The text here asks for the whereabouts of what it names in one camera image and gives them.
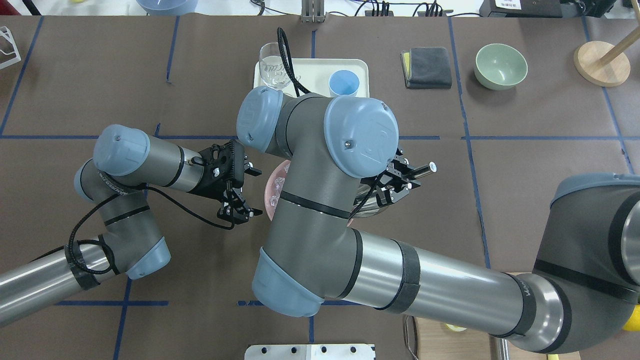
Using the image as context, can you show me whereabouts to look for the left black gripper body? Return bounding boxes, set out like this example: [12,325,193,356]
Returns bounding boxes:
[189,140,245,199]

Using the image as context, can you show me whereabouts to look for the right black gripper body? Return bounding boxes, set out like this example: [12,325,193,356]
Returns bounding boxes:
[374,148,409,191]

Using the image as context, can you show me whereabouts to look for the stainless steel ice scoop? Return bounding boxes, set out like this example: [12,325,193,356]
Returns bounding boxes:
[349,161,438,219]

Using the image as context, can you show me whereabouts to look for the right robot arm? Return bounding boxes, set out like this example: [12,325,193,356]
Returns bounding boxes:
[237,86,639,354]

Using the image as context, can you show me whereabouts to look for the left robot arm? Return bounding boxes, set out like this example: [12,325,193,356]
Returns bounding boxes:
[1,124,262,327]

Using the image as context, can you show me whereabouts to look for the blue plastic cup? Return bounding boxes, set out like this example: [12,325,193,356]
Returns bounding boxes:
[327,69,361,97]

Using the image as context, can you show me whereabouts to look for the wooden cup stand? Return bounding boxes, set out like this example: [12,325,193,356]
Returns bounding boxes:
[573,27,640,88]

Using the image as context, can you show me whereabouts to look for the pink bowl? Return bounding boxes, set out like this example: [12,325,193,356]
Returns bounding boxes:
[263,160,291,221]

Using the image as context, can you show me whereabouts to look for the clear wine glass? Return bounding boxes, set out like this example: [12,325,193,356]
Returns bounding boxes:
[258,42,293,91]

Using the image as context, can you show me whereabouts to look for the grey yellow folded cloth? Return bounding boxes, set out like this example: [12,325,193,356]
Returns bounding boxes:
[401,47,453,89]

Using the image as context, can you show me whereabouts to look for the cream bear tray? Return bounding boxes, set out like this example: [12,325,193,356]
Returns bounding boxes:
[253,58,370,98]

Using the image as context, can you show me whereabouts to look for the green bowl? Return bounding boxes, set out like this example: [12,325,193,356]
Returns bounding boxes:
[474,43,529,91]

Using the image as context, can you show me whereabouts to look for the lemon half slice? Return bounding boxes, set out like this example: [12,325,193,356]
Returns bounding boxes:
[445,323,467,333]

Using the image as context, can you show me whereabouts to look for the wooden cutting board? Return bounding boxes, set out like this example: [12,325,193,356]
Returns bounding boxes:
[402,316,581,360]

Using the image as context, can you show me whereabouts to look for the blue bowl on side table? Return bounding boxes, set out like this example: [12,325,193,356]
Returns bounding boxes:
[135,0,199,16]

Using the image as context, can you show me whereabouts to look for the steel muddler black cap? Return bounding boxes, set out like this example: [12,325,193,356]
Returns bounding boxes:
[489,336,510,360]

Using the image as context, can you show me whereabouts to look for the yellow lemon round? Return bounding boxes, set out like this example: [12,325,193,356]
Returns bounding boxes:
[622,304,640,332]

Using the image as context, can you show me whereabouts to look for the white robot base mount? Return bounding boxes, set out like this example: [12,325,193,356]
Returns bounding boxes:
[244,343,377,360]

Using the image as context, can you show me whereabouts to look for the white wire rack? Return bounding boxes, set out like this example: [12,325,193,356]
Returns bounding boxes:
[0,26,22,70]

